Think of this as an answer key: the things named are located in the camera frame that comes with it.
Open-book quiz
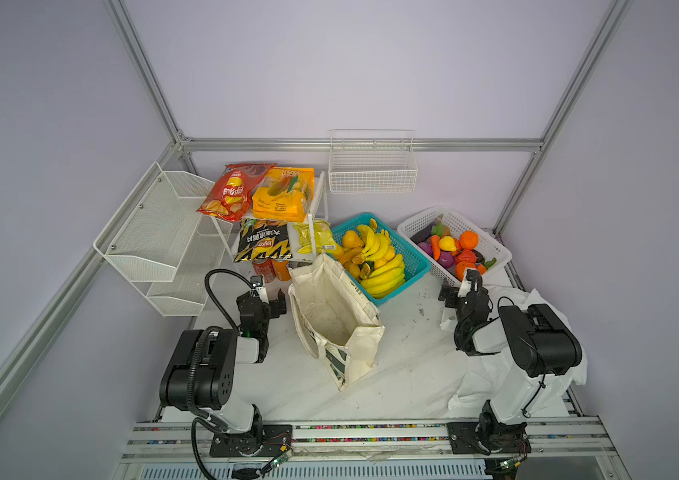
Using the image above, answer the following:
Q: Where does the orange toy carrot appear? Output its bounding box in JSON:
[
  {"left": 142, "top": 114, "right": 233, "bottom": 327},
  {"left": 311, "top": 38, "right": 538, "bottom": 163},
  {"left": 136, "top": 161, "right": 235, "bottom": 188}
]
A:
[{"left": 429, "top": 235, "right": 441, "bottom": 260}]

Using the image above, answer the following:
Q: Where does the beige canvas tote bag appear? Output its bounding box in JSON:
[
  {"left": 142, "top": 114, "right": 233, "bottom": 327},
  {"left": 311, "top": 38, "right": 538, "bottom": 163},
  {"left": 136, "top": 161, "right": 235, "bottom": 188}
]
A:
[{"left": 288, "top": 254, "right": 385, "bottom": 391}]

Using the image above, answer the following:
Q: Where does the black yellow chips bag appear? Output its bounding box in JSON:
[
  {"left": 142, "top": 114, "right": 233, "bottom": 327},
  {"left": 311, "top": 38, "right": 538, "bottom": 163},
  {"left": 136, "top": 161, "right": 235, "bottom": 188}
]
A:
[{"left": 233, "top": 218, "right": 292, "bottom": 262}]

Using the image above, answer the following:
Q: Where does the white plastic bag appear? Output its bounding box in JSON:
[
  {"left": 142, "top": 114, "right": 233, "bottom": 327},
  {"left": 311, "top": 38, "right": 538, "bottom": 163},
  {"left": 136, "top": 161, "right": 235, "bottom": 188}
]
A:
[{"left": 447, "top": 285, "right": 589, "bottom": 424}]

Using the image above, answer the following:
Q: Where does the yellow snack packet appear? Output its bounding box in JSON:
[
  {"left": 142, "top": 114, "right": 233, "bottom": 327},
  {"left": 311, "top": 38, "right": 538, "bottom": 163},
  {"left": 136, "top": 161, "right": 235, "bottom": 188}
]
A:
[{"left": 294, "top": 220, "right": 341, "bottom": 255}]

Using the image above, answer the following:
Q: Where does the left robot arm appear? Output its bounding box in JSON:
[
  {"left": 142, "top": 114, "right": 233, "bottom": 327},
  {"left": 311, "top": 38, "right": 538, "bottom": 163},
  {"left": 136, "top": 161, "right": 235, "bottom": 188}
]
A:
[{"left": 158, "top": 268, "right": 286, "bottom": 441}]

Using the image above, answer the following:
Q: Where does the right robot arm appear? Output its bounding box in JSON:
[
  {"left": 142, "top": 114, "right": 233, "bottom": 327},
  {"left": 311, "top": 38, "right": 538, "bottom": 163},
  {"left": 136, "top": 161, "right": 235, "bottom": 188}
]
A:
[{"left": 439, "top": 284, "right": 587, "bottom": 454}]

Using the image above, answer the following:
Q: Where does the orange soda can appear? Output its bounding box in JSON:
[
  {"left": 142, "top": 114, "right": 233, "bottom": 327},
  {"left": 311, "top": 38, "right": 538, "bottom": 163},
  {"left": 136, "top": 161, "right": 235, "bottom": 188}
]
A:
[{"left": 271, "top": 259, "right": 291, "bottom": 282}]

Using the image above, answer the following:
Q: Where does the red toy tomato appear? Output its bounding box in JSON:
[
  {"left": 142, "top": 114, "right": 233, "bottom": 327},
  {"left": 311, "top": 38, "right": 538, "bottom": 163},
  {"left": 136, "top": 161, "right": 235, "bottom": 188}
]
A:
[{"left": 455, "top": 249, "right": 477, "bottom": 264}]

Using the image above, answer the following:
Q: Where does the white plastic basket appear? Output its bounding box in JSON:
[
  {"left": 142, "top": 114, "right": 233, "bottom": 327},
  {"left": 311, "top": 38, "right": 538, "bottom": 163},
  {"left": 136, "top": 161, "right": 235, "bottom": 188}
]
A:
[{"left": 397, "top": 206, "right": 513, "bottom": 286}]

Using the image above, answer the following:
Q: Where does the orange toy fruit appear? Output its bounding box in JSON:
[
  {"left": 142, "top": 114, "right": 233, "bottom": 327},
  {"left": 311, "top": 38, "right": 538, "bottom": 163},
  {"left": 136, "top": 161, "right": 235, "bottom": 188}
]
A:
[{"left": 459, "top": 231, "right": 479, "bottom": 250}]

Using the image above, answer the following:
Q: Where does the large yellow banana bunch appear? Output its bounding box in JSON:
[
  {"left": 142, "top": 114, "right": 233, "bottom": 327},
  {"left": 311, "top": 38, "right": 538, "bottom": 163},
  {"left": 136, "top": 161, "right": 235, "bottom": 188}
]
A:
[{"left": 361, "top": 254, "right": 407, "bottom": 299}]

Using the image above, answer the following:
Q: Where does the purple toy eggplant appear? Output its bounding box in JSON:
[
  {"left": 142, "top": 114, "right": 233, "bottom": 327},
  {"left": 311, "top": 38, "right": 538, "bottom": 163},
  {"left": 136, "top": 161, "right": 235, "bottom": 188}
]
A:
[{"left": 411, "top": 219, "right": 441, "bottom": 244}]

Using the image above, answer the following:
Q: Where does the small yellow banana bunch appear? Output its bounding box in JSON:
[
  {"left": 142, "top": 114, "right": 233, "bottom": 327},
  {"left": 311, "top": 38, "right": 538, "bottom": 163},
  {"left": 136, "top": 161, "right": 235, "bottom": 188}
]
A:
[{"left": 351, "top": 218, "right": 395, "bottom": 266}]

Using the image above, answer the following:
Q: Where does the orange snack bag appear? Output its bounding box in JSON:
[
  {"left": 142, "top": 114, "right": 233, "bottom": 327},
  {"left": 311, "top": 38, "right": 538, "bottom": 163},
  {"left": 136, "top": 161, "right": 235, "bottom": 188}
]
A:
[{"left": 252, "top": 167, "right": 315, "bottom": 222}]

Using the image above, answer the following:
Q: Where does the red chips bag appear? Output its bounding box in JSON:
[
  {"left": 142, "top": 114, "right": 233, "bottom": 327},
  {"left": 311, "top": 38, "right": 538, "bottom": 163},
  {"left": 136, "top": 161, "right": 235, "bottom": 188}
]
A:
[{"left": 197, "top": 163, "right": 276, "bottom": 222}]

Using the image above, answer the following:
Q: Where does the white mesh shelf rack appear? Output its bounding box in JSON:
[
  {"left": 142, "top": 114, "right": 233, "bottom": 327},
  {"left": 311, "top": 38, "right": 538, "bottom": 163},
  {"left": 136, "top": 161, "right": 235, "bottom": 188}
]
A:
[{"left": 93, "top": 164, "right": 232, "bottom": 317}]

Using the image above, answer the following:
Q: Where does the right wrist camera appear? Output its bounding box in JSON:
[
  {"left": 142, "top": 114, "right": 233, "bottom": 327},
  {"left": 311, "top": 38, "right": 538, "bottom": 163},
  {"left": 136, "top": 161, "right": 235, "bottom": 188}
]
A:
[{"left": 457, "top": 268, "right": 483, "bottom": 298}]

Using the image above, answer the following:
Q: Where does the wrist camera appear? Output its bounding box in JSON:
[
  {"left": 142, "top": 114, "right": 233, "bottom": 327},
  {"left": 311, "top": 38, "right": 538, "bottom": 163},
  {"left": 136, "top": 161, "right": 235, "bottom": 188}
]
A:
[
  {"left": 250, "top": 275, "right": 269, "bottom": 303},
  {"left": 457, "top": 268, "right": 483, "bottom": 298}
]

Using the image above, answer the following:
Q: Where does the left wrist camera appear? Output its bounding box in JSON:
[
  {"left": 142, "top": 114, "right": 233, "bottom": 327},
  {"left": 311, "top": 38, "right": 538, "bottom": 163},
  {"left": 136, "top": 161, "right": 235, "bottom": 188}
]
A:
[{"left": 250, "top": 275, "right": 269, "bottom": 303}]

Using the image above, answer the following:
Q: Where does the white wire wall basket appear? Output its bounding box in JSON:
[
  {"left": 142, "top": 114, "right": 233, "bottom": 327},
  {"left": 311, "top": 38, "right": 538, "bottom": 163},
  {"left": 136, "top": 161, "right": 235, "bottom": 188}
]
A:
[{"left": 328, "top": 129, "right": 419, "bottom": 194}]

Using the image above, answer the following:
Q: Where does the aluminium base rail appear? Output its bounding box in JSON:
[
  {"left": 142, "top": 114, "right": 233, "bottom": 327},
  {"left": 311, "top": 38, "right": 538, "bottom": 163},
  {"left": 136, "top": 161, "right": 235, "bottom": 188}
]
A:
[{"left": 114, "top": 417, "right": 630, "bottom": 479}]

